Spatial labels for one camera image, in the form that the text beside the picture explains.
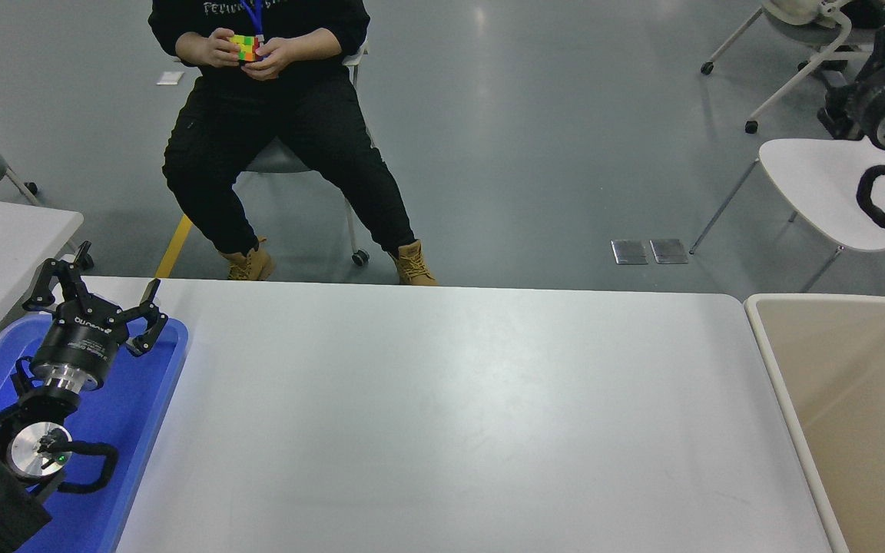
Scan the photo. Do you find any large pale bin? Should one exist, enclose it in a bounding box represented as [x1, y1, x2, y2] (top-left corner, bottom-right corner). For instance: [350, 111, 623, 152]
[743, 293, 885, 553]

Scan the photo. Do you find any person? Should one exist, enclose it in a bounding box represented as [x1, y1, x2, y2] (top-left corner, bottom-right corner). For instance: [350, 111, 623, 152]
[796, 0, 885, 78]
[148, 0, 437, 286]

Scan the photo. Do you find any blue plastic tray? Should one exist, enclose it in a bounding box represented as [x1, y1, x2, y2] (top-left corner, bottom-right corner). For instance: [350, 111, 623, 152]
[0, 315, 189, 553]

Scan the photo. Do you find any multicoloured puzzle cube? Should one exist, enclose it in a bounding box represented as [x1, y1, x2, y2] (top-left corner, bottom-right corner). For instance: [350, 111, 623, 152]
[229, 34, 263, 64]

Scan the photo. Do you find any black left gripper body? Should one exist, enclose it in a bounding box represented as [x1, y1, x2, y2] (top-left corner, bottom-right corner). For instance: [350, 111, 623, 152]
[31, 300, 131, 379]

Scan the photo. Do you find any white shell chair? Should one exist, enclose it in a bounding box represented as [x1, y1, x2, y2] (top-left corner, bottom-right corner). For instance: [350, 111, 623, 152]
[690, 138, 885, 296]

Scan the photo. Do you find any white-framed rolling chair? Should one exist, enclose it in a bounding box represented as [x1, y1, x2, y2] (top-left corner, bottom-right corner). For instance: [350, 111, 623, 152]
[700, 0, 885, 135]

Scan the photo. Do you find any person's right hand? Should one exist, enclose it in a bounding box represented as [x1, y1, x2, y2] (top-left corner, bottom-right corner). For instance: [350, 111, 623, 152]
[176, 28, 242, 70]

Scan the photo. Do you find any person's left hand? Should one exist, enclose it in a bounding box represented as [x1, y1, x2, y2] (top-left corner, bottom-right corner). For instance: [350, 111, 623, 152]
[241, 28, 336, 82]

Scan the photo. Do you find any yellow floor tape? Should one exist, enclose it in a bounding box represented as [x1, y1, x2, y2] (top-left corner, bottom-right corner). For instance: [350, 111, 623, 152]
[154, 215, 192, 279]

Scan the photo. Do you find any metal floor plate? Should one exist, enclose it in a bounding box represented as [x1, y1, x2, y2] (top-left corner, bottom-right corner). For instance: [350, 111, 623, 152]
[612, 240, 649, 267]
[650, 240, 688, 266]

